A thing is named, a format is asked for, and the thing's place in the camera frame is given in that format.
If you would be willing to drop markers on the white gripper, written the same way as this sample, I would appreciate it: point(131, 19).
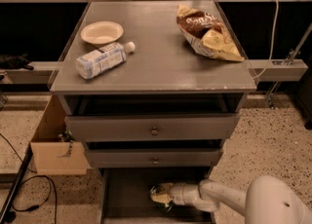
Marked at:
point(179, 192)

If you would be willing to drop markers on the crushed green can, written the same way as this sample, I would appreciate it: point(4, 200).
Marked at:
point(157, 190)

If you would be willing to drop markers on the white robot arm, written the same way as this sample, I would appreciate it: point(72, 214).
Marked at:
point(268, 200)

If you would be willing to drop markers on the grey middle drawer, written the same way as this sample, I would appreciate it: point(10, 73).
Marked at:
point(153, 158)

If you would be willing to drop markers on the grey open bottom drawer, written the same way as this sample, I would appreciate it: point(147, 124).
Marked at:
point(126, 197)

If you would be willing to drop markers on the grey top drawer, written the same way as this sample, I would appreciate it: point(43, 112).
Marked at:
point(147, 128)

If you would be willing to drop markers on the grey drawer cabinet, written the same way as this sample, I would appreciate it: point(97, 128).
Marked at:
point(164, 76)

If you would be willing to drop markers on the cardboard box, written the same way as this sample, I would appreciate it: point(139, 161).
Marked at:
point(53, 152)

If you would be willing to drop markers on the clear plastic water bottle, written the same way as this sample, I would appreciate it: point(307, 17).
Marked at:
point(102, 59)

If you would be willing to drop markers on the brown yellow chip bag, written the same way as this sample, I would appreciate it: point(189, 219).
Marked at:
point(207, 34)

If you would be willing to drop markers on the white paper bowl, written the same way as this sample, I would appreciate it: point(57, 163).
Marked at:
point(102, 32)

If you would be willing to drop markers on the black object on ledge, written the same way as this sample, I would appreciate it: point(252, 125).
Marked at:
point(15, 62)

